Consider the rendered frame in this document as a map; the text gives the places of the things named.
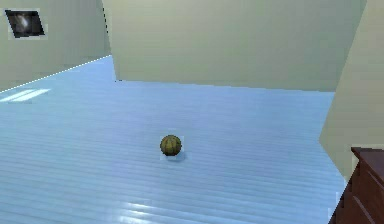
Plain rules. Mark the reddish brown chest of drawers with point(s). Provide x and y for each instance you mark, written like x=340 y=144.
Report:
x=365 y=190

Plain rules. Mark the olive brown ball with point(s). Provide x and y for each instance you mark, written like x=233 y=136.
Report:
x=170 y=145

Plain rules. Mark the dark framed wall picture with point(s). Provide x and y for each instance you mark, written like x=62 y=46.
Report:
x=24 y=23

